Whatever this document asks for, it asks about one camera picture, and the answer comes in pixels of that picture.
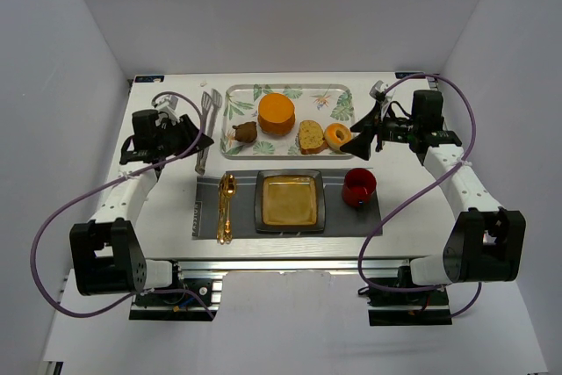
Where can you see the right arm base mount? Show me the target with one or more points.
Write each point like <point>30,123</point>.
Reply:
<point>392,309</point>

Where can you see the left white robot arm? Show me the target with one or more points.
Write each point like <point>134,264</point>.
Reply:
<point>106,253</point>

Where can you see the silver metal tongs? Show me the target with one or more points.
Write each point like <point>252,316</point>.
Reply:
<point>211,104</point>

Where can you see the red enamel mug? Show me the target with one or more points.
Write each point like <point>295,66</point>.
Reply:
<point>358,187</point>

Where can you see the orange glazed donut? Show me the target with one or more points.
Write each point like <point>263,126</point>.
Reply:
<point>336,135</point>

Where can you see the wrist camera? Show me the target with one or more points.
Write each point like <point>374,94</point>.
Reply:
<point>381,93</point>
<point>167,105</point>

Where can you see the square brown ceramic plate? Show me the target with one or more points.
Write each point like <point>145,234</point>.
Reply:
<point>289,201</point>

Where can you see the aluminium table rail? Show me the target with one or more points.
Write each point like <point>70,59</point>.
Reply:
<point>270,264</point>

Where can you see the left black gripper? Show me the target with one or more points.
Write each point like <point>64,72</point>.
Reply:
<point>178,133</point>

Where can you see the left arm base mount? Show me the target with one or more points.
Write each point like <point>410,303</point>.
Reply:
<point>197,296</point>

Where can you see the round orange cake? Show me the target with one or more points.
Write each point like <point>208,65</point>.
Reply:
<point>276,114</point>

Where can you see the gold spoon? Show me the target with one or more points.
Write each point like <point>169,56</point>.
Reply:
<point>230,191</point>

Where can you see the leaf pattern serving tray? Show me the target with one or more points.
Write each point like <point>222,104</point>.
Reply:
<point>325,103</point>

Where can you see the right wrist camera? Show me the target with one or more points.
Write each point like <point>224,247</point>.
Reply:
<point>381,93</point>

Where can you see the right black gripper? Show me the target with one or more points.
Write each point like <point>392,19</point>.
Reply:
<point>378,127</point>

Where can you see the speckled bread slice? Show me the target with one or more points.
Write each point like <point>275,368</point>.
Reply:
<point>311,138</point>

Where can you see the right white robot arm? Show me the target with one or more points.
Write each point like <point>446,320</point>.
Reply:
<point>485,244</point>

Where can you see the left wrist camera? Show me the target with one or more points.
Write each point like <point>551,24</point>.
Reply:
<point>167,105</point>

